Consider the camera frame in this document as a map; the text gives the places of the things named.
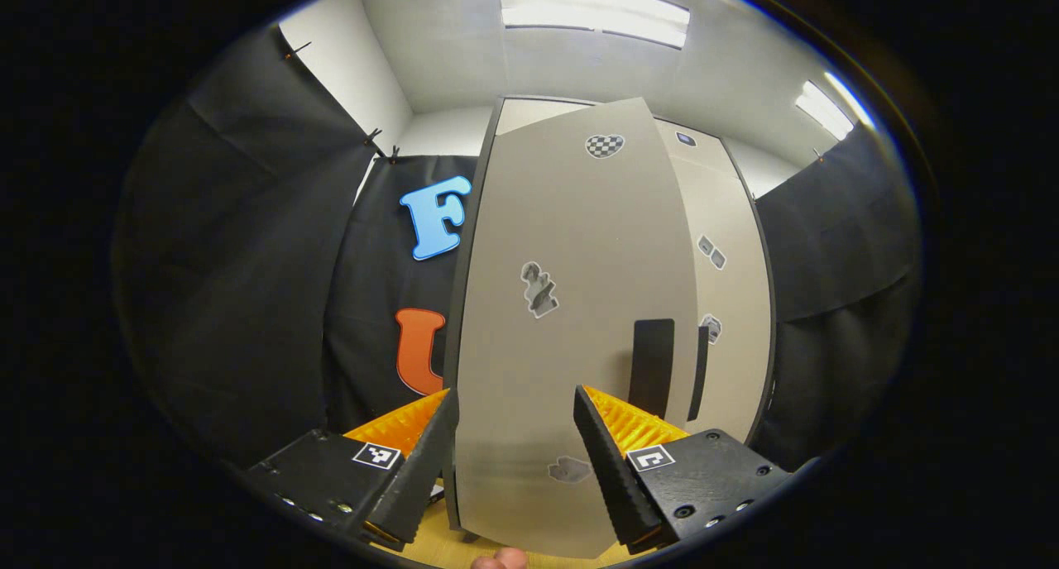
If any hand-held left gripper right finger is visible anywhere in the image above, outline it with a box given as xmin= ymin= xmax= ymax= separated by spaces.
xmin=573 ymin=385 xmax=797 ymax=556

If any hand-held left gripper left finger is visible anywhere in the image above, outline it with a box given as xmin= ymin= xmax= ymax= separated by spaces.
xmin=242 ymin=388 xmax=461 ymax=553

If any grey shoe cabinet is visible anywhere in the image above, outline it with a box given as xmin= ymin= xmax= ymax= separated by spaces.
xmin=443 ymin=96 xmax=779 ymax=547

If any grey cabinet door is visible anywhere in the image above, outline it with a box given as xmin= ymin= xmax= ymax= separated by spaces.
xmin=654 ymin=118 xmax=777 ymax=447
xmin=447 ymin=98 xmax=701 ymax=560

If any black backdrop cloth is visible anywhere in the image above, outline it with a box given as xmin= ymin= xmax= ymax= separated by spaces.
xmin=116 ymin=23 xmax=923 ymax=472

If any small ceiling light panel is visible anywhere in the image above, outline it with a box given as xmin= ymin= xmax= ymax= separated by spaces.
xmin=794 ymin=71 xmax=876 ymax=142

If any large ceiling light panel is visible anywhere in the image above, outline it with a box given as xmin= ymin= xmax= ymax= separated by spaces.
xmin=496 ymin=0 xmax=692 ymax=50

